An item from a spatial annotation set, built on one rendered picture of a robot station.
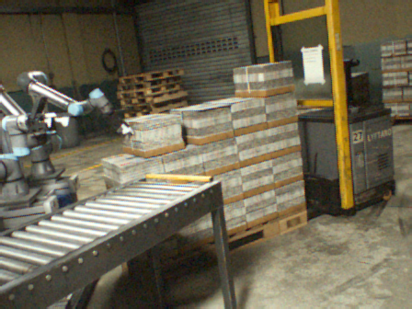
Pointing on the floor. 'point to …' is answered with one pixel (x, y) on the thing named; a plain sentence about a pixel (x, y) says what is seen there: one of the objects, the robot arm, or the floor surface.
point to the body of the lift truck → (326, 143)
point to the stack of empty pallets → (146, 90)
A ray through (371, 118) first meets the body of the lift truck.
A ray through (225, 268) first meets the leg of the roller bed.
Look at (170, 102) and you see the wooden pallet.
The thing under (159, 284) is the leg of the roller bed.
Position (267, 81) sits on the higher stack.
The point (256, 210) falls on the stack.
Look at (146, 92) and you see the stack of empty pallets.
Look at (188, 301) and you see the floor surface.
